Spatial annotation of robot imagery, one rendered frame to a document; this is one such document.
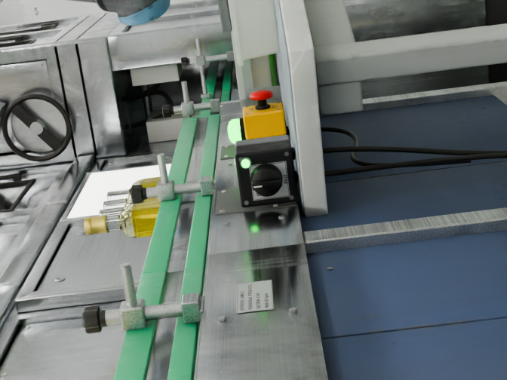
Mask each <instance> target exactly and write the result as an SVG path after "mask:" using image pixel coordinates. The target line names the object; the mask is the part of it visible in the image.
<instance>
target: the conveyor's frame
mask: <svg viewBox="0 0 507 380"><path fill-rule="evenodd" d="M256 105H258V104H257V100H251V101H244V102H238V103H227V104H223V106H222V114H221V122H220V136H219V144H218V152H217V165H216V173H215V179H216V188H214V196H213V203H212V211H211V218H210V233H209V241H208V249H207V263H206V271H205V278H204V292H203V296H204V312H203V314H201V322H200V330H199V337H198V352H197V360H196V368H195V380H328V377H327V369H326V364H325V359H324V352H323V347H322V342H321V334H320V329H319V325H318V317H317V312H316V308H315V300H314V296H313V291H312V282H311V278H310V273H309V266H308V261H307V256H306V254H307V253H310V249H309V239H308V235H307V231H304V232H303V231H302V226H301V221H300V214H299V209H298V205H297V206H294V207H282V208H275V209H269V210H257V211H250V212H243V213H232V214H225V215H219V216H215V213H216V205H217V191H222V190H229V189H235V188H239V187H238V176H237V170H236V164H235V158H228V159H222V160H220V154H221V146H231V145H235V144H234V143H232V142H231V140H230V139H229V135H228V125H229V122H230V121H231V120H232V119H238V118H243V108H244V107H245V106H256Z"/></svg>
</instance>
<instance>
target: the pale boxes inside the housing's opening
mask: <svg viewBox="0 0 507 380"><path fill-rule="evenodd" d="M130 71H131V80H132V85H133V86H140V85H146V84H157V83H164V82H170V81H179V80H180V76H181V74H182V72H183V70H182V65H181V63H178V64H171V65H165V66H153V67H147V68H141V69H130ZM199 113H200V111H197V112H195V114H194V115H192V117H198V116H199ZM160 114H162V109H159V110H153V111H151V112H150V114H149V117H148V119H147V121H146V129H147V133H148V138H149V143H157V142H164V141H170V140H176V139H178V137H179V135H180V129H181V126H182V123H183V119H184V118H186V116H182V113H179V114H174V115H172V116H171V118H156V119H152V118H154V117H156V116H158V115H160Z"/></svg>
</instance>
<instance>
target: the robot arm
mask: <svg viewBox="0 0 507 380"><path fill-rule="evenodd" d="M67 1H76V2H90V3H97V5H98V6H99V8H100V9H101V10H103V11H108V12H116V13H117V18H118V19H119V21H120V22H121V23H123V24H124V25H127V26H138V25H143V24H145V23H149V22H152V21H153V20H156V19H158V18H159V17H161V16H162V15H163V14H164V13H165V12H166V11H167V10H168V8H169V7H170V3H171V0H67Z"/></svg>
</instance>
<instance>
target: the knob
mask: <svg viewBox="0 0 507 380"><path fill-rule="evenodd" d="M282 181H283V178H282V174H281V171H280V170H279V169H278V168H277V167H276V166H275V165H273V164H261V165H259V166H257V167H255V168H254V169H253V171H252V173H251V175H250V183H251V185H252V189H253V190H254V191H255V192H256V193H257V194H258V195H261V196H263V197H269V196H273V195H275V194H276V193H277V192H278V191H279V189H280V187H282Z"/></svg>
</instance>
